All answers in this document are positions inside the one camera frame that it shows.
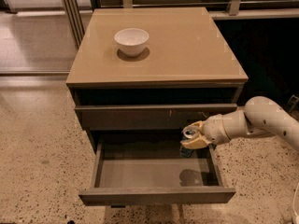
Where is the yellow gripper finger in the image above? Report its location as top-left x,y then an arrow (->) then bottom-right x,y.
181,137 -> 210,149
190,120 -> 205,133

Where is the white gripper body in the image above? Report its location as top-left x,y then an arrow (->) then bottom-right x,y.
203,110 -> 249,145

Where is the redbull can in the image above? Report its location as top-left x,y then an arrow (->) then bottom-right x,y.
179,125 -> 200,158

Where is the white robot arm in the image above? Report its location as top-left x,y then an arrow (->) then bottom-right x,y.
181,96 -> 299,151

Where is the brown drawer cabinet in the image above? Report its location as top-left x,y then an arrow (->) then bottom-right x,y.
66,7 -> 248,145

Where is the open middle drawer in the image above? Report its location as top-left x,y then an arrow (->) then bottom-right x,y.
79,141 -> 235,206

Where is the closed top drawer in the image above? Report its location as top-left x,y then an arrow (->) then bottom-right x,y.
75,104 -> 237,131

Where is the small dark floor object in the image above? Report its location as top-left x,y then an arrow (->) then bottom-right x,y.
288,95 -> 299,112

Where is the white ceramic bowl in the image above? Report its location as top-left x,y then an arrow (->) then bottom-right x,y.
114,28 -> 150,57

